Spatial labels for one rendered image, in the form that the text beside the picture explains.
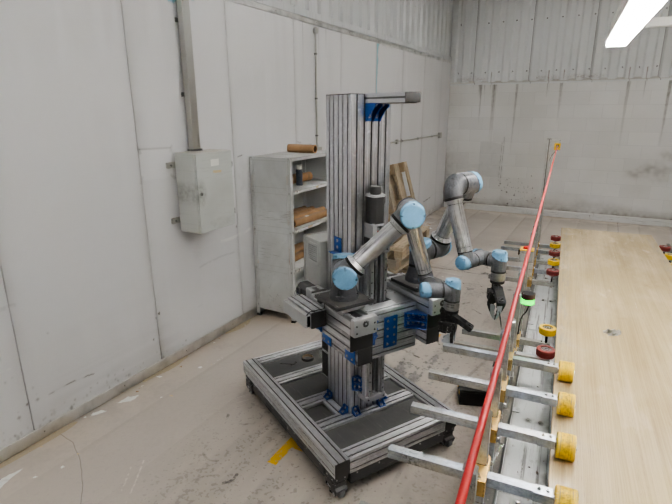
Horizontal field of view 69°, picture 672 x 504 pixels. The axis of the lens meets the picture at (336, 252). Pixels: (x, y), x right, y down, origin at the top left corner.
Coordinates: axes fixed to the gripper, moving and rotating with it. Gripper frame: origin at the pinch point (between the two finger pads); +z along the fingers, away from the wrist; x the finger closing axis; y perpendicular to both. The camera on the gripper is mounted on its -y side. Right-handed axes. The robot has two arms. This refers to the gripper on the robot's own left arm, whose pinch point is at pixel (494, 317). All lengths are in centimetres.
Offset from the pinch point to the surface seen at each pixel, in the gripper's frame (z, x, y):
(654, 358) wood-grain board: 2, -61, -35
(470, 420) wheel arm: -4, 30, -95
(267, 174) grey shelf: -47, 159, 195
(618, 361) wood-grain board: 2, -44, -39
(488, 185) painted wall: 44, -162, 749
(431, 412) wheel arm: -4, 42, -90
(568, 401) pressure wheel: -5, -6, -83
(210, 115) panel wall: -98, 196, 162
